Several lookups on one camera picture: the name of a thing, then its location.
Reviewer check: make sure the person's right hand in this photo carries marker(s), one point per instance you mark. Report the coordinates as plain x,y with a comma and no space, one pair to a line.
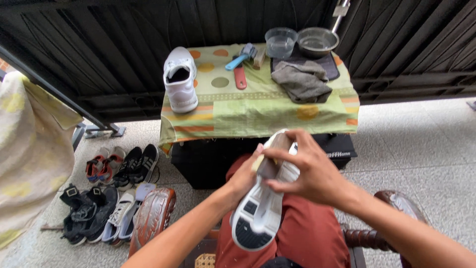
319,171

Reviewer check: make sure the person's left hand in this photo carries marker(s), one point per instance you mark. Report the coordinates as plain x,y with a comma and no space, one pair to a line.
240,184

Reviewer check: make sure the white sneaker with grey sole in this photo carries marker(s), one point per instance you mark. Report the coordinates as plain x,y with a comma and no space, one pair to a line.
260,219

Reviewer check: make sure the black storage box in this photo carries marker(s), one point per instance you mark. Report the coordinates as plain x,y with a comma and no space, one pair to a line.
200,163

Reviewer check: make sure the person's red trousers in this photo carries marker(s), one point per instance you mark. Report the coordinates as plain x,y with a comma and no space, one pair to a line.
312,230

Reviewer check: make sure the green patterned tablecloth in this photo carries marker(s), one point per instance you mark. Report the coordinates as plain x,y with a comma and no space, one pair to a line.
260,108

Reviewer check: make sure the person's black shirt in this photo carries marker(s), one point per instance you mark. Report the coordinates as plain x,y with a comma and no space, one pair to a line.
280,263

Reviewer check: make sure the grey cloth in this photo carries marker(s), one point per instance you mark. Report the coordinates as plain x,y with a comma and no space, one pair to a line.
303,83

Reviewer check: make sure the carved wooden chair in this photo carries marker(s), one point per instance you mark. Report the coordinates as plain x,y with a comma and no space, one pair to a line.
152,219

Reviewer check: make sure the black striped sneaker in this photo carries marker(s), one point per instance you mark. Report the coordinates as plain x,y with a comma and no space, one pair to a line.
147,162
126,167

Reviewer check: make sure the blue white sneaker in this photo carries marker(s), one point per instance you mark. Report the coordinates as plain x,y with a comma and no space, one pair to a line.
143,191

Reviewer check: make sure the dark grey mat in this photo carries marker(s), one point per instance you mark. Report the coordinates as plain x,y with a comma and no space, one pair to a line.
331,67

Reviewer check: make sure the white grey laced sneaker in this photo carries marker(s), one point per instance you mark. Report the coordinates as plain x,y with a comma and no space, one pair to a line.
121,214

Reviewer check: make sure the small wooden brush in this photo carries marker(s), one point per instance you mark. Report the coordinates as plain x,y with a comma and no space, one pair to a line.
259,59

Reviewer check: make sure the metal bowl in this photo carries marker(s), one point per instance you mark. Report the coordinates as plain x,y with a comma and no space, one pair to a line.
317,43

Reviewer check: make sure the red grey sandal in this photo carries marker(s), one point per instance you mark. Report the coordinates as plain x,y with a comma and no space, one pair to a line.
93,167
111,162

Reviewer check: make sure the clear plastic bowl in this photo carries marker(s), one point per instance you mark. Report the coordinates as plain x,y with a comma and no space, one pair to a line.
280,43

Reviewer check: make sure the dark grey sneaker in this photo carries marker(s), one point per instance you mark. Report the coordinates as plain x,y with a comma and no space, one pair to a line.
106,212

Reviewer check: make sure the black buckled shoe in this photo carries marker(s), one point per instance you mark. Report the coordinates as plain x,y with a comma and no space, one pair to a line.
72,227
89,210

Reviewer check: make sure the metal gate latch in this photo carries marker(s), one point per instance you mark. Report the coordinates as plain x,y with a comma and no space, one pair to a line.
340,10

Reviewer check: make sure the thin wooden stick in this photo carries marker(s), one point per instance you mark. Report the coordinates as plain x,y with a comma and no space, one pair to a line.
52,227

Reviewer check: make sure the black metal gate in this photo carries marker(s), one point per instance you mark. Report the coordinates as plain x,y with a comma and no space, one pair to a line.
111,37

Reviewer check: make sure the pale yellow patterned cloth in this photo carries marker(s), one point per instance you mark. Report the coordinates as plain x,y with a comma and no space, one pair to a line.
33,149

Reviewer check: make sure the grey metal rail stand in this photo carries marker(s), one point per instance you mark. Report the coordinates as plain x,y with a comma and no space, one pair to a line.
63,96

